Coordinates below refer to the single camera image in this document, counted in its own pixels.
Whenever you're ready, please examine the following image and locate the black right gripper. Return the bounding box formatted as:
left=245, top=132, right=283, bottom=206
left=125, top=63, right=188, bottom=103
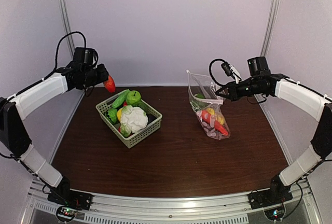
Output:
left=216, top=78, right=265, bottom=102

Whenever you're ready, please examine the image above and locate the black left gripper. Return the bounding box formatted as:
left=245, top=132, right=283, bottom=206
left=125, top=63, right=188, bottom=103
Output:
left=85, top=63, right=109, bottom=87

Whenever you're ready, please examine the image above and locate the clear zip top bag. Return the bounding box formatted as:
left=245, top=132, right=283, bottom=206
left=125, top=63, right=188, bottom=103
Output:
left=186, top=70, right=230, bottom=140

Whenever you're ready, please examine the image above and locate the green toy lime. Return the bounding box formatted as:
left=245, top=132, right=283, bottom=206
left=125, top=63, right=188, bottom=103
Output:
left=126, top=90, right=142, bottom=105

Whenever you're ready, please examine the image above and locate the red orange toy carrot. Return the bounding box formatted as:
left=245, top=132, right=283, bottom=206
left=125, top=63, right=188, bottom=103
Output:
left=201, top=110, right=230, bottom=135

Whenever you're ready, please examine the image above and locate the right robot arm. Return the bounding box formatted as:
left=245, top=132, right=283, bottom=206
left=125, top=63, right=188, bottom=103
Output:
left=214, top=57, right=331, bottom=204

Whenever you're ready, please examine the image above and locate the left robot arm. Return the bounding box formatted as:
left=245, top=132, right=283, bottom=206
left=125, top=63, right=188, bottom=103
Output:
left=1, top=47, right=109, bottom=205

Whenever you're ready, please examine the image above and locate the dark green leafy toy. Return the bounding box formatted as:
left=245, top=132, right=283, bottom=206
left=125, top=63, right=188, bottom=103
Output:
left=190, top=93, right=208, bottom=108

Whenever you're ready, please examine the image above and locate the striped green toy watermelon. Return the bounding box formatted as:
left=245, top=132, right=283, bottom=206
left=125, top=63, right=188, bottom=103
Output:
left=105, top=108, right=118, bottom=124

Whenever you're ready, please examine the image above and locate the yellow orange toy fruit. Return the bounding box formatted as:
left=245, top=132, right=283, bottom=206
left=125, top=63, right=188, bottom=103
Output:
left=117, top=108, right=122, bottom=121

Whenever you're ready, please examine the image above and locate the white toy cauliflower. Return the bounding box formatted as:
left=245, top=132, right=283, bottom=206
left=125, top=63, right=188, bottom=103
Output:
left=120, top=105, right=148, bottom=138

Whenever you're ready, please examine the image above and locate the dark purple toy eggplant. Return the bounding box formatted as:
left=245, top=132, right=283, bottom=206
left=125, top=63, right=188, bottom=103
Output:
left=147, top=114, right=157, bottom=124

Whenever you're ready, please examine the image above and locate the green perforated plastic basket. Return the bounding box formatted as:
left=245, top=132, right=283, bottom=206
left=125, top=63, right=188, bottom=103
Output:
left=95, top=91, right=162, bottom=148

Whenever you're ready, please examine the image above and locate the right round circuit board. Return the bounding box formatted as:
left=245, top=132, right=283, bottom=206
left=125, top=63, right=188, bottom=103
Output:
left=264, top=206, right=285, bottom=221

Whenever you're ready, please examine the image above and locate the round circuit board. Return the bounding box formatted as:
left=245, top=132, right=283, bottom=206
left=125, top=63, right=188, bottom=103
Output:
left=56, top=206, right=77, bottom=222
left=264, top=206, right=285, bottom=221

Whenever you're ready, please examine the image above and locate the left round circuit board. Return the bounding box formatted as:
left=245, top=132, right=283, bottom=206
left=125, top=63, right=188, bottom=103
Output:
left=56, top=206, right=77, bottom=222

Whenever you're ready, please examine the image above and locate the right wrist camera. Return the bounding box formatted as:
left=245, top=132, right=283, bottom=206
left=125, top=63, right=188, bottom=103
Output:
left=221, top=62, right=242, bottom=83

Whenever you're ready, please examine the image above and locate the right black camera cable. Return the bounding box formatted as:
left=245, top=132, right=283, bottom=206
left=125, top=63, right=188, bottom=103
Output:
left=209, top=58, right=226, bottom=87

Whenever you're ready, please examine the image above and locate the black camera cable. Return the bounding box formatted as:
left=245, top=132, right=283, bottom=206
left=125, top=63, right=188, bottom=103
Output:
left=53, top=31, right=87, bottom=69
left=209, top=58, right=226, bottom=87

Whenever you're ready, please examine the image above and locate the left black camera cable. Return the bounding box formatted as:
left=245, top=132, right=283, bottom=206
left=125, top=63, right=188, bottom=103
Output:
left=53, top=31, right=87, bottom=69

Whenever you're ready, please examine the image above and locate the right aluminium frame post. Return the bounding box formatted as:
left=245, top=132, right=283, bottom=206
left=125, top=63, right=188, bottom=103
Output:
left=259, top=0, right=280, bottom=58

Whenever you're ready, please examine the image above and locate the aluminium frame post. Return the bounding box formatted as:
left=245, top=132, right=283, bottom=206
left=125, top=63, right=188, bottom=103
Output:
left=259, top=0, right=280, bottom=58
left=58, top=0, right=75, bottom=58

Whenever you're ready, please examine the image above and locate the left aluminium frame post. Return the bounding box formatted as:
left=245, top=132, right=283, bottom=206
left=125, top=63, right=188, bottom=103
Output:
left=58, top=0, right=75, bottom=58

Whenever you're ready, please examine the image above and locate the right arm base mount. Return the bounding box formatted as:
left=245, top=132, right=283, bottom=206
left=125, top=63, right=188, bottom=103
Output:
left=248, top=175, right=293, bottom=209

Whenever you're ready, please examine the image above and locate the front aluminium rail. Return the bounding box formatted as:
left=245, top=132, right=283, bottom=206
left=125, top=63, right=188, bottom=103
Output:
left=19, top=181, right=323, bottom=223

